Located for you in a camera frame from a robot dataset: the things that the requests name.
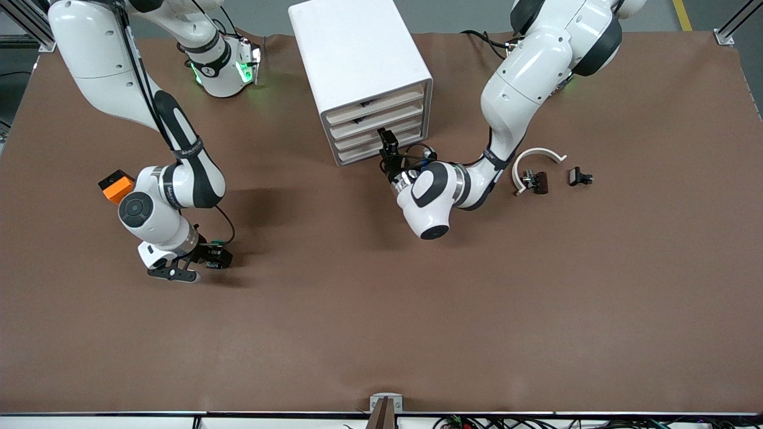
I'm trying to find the black base cable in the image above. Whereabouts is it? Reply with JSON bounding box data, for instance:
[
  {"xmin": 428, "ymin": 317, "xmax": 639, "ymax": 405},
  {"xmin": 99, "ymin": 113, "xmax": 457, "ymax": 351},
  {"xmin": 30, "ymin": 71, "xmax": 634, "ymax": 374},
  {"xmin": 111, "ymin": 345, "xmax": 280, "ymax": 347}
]
[{"xmin": 460, "ymin": 29, "xmax": 514, "ymax": 60}]

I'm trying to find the grey metal bracket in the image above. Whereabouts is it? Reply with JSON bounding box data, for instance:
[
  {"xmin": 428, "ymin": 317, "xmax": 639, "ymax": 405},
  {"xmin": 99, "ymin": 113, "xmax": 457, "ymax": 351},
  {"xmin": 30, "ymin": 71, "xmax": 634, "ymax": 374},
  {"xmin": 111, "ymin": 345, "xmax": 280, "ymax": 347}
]
[{"xmin": 370, "ymin": 393, "xmax": 404, "ymax": 413}]

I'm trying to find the brown table cover sheet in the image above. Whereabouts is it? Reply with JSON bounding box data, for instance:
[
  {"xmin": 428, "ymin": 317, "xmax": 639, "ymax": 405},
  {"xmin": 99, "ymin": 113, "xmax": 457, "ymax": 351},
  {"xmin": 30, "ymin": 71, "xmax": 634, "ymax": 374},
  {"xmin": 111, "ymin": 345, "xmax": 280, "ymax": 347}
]
[{"xmin": 0, "ymin": 30, "xmax": 763, "ymax": 415}]

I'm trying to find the white table edge rail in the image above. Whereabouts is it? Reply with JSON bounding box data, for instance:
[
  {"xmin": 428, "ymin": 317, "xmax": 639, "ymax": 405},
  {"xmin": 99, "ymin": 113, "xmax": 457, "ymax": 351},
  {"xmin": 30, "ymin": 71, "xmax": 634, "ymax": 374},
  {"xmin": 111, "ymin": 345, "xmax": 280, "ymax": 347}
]
[{"xmin": 0, "ymin": 412, "xmax": 763, "ymax": 429}]

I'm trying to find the white plastic bin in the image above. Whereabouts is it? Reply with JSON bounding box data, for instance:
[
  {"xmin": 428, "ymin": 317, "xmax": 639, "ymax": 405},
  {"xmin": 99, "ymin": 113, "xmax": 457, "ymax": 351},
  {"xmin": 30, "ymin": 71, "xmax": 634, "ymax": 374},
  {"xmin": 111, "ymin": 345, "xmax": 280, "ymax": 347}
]
[{"xmin": 334, "ymin": 116, "xmax": 427, "ymax": 153}]

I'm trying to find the orange and black box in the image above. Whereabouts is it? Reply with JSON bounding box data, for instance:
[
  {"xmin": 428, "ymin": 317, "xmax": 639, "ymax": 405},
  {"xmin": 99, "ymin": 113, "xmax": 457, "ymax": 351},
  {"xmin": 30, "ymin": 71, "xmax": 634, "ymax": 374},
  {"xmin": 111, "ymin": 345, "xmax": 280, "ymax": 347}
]
[{"xmin": 98, "ymin": 169, "xmax": 137, "ymax": 204}]

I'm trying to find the white drawer with wooden front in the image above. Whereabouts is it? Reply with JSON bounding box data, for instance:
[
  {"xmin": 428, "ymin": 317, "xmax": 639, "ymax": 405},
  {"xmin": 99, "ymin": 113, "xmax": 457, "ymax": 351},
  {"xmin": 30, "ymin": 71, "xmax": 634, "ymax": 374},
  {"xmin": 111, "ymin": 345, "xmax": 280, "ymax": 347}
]
[
  {"xmin": 337, "ymin": 130, "xmax": 428, "ymax": 166},
  {"xmin": 330, "ymin": 100, "xmax": 426, "ymax": 139},
  {"xmin": 325, "ymin": 85, "xmax": 426, "ymax": 126}
]

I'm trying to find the white drawer cabinet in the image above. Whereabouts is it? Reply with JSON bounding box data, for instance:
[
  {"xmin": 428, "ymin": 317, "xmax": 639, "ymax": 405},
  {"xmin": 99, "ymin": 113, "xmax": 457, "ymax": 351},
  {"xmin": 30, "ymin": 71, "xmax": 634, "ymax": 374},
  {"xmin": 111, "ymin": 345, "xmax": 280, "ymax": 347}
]
[{"xmin": 289, "ymin": 0, "xmax": 434, "ymax": 167}]

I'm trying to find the dark brown small component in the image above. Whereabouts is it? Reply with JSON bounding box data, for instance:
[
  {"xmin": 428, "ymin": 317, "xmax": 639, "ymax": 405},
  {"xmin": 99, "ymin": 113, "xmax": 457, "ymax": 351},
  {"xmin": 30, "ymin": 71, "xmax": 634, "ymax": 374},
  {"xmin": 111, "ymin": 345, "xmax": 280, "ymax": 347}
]
[{"xmin": 522, "ymin": 170, "xmax": 549, "ymax": 195}]

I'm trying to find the white curved plastic part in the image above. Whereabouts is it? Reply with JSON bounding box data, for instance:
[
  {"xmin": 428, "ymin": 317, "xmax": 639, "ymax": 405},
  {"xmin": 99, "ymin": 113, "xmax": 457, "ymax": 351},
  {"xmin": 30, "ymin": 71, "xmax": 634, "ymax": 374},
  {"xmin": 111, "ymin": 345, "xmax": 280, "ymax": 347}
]
[{"xmin": 511, "ymin": 147, "xmax": 568, "ymax": 197}]

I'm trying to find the black cable bundle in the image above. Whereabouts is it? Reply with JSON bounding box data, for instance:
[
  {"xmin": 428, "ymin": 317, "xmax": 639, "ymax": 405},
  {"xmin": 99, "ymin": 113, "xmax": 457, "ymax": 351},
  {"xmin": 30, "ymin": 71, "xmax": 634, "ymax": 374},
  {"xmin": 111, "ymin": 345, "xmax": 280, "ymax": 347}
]
[{"xmin": 432, "ymin": 415, "xmax": 763, "ymax": 429}]

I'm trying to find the aluminium frame post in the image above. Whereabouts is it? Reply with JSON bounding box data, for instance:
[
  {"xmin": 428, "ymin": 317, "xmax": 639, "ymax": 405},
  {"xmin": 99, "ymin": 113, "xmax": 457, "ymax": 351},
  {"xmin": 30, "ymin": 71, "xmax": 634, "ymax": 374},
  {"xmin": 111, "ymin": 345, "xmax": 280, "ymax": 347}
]
[
  {"xmin": 0, "ymin": 0, "xmax": 59, "ymax": 53},
  {"xmin": 714, "ymin": 0, "xmax": 763, "ymax": 46}
]

